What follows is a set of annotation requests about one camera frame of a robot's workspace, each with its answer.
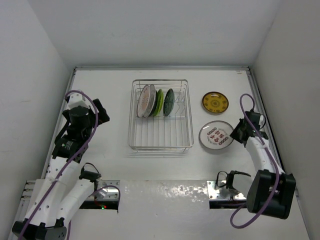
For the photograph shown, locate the yellow brown patterned plate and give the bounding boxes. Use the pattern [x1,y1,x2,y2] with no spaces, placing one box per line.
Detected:
[201,91,229,114]

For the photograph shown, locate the silver mounting bracket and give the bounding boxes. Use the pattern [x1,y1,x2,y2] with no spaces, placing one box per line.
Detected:
[206,180,246,202]
[87,179,120,202]

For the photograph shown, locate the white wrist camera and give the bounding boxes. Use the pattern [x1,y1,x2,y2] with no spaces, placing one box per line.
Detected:
[259,113,267,130]
[66,90,90,109]

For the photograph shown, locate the white plate orange sunburst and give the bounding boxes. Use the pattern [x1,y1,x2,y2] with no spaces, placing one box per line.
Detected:
[136,84,150,118]

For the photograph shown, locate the lime green plate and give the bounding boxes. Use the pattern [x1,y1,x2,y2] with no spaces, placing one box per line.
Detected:
[153,89,164,117]

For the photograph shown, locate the silver wire dish rack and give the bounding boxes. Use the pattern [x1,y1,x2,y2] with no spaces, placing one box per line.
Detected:
[128,79,194,153]

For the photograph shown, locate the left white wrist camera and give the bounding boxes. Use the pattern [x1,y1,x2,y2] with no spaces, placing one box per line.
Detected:
[66,90,90,109]

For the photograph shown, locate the black plate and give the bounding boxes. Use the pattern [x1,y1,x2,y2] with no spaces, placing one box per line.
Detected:
[149,90,158,117]

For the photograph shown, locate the teal plate blue floral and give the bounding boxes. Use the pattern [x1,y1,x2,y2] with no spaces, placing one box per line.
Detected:
[163,88,175,117]

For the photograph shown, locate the white plate teal rim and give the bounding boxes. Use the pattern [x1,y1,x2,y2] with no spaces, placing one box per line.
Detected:
[143,84,157,118]

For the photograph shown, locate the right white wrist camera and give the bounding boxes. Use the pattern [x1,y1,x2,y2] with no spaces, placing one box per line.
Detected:
[259,113,267,130]

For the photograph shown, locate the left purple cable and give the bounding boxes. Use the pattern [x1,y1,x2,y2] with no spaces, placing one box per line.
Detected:
[17,90,100,238]

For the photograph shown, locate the white plate red characters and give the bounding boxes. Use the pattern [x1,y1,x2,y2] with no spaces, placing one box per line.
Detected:
[198,120,234,150]

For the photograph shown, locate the left silver mounting bracket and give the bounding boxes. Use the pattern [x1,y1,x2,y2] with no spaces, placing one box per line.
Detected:
[87,179,120,202]

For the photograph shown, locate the right silver mounting bracket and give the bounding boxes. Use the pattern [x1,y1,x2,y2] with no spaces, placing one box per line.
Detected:
[206,180,246,202]

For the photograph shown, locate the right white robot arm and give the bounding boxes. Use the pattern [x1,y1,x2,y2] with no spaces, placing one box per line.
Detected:
[216,110,296,219]

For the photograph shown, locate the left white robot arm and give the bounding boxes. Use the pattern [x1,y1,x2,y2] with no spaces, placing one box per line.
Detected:
[12,96,110,240]

